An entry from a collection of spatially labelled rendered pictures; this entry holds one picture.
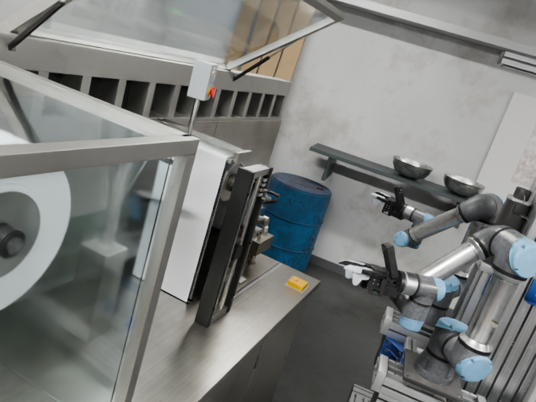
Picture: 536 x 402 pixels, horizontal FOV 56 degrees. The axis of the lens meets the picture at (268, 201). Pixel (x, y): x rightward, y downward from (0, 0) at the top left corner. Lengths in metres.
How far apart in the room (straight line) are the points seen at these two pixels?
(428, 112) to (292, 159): 1.28
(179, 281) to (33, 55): 0.87
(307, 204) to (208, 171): 2.57
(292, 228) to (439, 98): 1.67
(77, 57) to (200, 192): 0.55
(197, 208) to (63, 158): 1.04
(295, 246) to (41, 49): 3.23
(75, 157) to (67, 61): 0.77
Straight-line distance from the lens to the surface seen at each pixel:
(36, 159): 0.67
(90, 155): 0.73
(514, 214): 2.18
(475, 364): 1.93
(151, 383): 1.44
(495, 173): 4.71
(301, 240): 4.29
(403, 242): 2.55
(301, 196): 4.14
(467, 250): 1.91
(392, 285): 1.70
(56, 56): 1.44
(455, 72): 4.65
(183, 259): 1.77
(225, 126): 2.29
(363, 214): 4.78
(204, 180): 1.67
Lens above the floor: 1.79
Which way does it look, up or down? 16 degrees down
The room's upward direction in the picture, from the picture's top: 17 degrees clockwise
